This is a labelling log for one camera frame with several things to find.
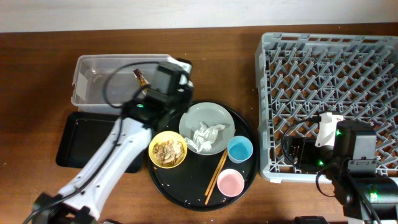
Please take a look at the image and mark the brown snack wrapper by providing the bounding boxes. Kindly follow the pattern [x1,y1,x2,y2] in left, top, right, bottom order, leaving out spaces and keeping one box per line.
[133,69,149,87]

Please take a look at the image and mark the white tissue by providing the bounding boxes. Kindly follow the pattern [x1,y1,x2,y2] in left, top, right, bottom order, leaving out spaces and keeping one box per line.
[184,121,226,152]

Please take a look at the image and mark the yellow bowl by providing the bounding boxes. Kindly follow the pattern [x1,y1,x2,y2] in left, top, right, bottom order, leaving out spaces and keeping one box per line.
[149,131,188,169]

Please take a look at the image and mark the food scraps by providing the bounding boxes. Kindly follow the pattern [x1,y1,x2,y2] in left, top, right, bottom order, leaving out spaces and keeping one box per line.
[153,139,185,167]

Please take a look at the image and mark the pink cup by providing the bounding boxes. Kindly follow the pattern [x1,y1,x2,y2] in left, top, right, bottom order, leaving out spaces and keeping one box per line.
[217,169,244,197]

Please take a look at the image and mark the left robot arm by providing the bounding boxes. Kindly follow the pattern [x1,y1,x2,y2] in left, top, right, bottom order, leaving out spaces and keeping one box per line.
[24,57,193,223]

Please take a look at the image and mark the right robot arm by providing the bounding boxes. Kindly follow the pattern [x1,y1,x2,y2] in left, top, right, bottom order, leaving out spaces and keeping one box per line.
[280,120,397,223]

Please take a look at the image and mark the grey dishwasher rack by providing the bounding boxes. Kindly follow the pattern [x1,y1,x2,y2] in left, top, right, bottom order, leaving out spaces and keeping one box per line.
[255,32,397,183]

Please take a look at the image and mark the grey plate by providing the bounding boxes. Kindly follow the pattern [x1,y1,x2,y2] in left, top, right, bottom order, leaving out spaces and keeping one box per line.
[179,102,235,156]

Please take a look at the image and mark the blue cup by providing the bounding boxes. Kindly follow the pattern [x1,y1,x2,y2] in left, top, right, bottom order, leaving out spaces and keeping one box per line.
[227,136,254,164]

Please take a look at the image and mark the clear plastic bin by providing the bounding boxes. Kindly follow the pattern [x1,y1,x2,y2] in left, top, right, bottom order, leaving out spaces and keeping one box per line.
[71,54,169,115]

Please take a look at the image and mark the round black tray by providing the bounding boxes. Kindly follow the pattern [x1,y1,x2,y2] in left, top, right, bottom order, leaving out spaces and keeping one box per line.
[146,105,260,212]

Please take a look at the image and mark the wooden chopstick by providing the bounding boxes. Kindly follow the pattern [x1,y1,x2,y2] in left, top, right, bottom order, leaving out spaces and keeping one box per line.
[205,149,227,196]
[205,152,228,205]

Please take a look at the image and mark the black rectangular tray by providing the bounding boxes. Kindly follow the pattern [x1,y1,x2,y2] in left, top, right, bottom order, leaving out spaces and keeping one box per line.
[55,111,147,174]

